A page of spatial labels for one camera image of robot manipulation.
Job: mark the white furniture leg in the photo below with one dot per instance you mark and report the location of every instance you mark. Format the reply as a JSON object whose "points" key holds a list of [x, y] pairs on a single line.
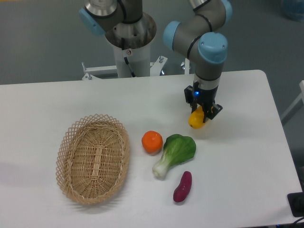
{"points": [[294, 107]]}

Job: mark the orange tangerine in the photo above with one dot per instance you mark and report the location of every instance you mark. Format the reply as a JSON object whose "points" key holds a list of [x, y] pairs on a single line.
{"points": [[152, 142]]}

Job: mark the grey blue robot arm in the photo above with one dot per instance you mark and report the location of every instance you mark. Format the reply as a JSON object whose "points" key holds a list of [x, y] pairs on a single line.
{"points": [[197, 40]]}

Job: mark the woven wicker basket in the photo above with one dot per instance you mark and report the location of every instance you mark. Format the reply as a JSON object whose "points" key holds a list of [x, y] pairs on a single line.
{"points": [[93, 159]]}

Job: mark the white metal base frame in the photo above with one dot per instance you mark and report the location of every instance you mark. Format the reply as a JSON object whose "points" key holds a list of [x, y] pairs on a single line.
{"points": [[160, 67]]}

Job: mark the black device at edge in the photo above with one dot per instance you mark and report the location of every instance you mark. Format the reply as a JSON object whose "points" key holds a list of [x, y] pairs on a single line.
{"points": [[296, 203]]}

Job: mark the purple sweet potato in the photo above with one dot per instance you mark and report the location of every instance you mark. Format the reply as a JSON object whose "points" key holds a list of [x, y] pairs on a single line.
{"points": [[184, 187]]}

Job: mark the green bok choy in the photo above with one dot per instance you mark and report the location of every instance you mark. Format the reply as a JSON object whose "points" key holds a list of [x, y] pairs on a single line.
{"points": [[177, 149]]}

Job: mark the yellow mango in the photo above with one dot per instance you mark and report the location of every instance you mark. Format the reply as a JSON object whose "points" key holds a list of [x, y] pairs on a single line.
{"points": [[196, 118]]}

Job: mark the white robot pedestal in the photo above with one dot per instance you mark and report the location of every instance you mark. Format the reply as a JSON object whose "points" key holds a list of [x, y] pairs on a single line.
{"points": [[132, 46]]}

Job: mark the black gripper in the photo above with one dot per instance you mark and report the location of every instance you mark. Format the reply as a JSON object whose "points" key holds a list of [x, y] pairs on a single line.
{"points": [[204, 97]]}

